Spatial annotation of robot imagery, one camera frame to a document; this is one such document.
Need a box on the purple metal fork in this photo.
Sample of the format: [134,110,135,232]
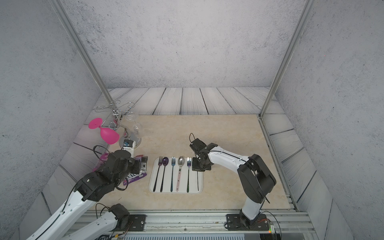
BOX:
[153,156,163,192]

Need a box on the pink handled silver spoon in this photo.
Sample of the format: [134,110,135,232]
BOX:
[176,156,185,192]

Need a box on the purple metal spoon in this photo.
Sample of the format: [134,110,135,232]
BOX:
[160,157,169,192]

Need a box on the white plastic tray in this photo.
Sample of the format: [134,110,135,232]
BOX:
[149,157,203,194]

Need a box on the blue handled fork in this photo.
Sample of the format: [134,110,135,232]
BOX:
[170,157,176,193]

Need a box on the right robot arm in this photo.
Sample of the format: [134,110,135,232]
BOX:
[190,139,277,225]

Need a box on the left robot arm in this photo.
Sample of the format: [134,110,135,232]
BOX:
[29,150,147,240]

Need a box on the purple Fox's candy bag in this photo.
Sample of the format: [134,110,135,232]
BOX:
[123,173,147,186]

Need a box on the pink Lot 100 gummy bag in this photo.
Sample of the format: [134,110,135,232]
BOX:
[93,153,109,172]

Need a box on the clear wine glass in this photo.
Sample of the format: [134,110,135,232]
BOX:
[125,111,143,138]

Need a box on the pink plastic wine glass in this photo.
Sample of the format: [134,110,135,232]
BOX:
[88,118,120,145]

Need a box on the chrome glass holder stand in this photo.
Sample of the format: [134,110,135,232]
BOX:
[95,101,142,148]

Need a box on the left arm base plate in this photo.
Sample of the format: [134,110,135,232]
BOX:
[122,215,147,232]

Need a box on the aluminium front rail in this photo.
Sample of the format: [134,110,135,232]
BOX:
[130,210,318,240]

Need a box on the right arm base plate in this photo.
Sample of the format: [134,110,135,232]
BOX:
[224,214,271,232]

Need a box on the left aluminium frame post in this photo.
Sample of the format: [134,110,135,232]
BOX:
[49,0,116,105]

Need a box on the aluminium frame post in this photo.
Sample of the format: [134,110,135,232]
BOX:
[49,0,116,105]
[259,0,315,119]

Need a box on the right aluminium frame post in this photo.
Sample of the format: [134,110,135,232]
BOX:
[259,0,315,119]

